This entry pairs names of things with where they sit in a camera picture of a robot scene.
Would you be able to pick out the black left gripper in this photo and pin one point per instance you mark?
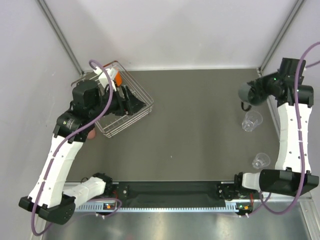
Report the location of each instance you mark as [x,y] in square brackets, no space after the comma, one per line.
[128,105]

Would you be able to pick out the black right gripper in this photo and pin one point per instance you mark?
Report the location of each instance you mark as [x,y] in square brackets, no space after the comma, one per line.
[256,84]

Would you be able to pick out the grey mug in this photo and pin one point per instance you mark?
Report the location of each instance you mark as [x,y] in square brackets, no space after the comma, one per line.
[246,104]

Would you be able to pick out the orange mug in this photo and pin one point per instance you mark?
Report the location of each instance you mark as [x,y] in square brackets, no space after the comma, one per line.
[117,79]

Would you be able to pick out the large clear plastic cup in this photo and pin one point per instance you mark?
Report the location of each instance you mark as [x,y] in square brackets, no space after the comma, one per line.
[251,120]

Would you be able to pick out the small clear plastic cup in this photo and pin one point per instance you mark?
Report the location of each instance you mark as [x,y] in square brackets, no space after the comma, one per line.
[261,161]

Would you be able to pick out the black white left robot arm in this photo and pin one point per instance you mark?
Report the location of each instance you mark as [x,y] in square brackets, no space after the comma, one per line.
[48,200]

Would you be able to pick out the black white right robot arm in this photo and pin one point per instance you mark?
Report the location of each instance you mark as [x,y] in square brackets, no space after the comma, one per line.
[292,174]

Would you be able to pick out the pink plastic cup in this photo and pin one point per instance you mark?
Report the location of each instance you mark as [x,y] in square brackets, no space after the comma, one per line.
[91,135]

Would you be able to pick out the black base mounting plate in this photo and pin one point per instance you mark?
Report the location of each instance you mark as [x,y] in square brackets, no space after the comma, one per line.
[173,194]

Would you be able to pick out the wire dish rack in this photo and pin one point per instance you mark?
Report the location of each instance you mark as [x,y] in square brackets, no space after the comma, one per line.
[90,94]

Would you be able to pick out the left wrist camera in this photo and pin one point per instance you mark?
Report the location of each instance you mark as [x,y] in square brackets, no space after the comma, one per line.
[112,73]

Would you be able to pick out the aluminium frame post right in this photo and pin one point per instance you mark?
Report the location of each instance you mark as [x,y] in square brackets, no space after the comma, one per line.
[284,27]

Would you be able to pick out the aluminium frame post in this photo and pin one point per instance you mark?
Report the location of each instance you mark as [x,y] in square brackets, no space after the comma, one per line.
[59,34]
[284,27]

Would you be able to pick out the aluminium frame post left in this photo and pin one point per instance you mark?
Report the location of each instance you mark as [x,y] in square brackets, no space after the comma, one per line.
[59,34]

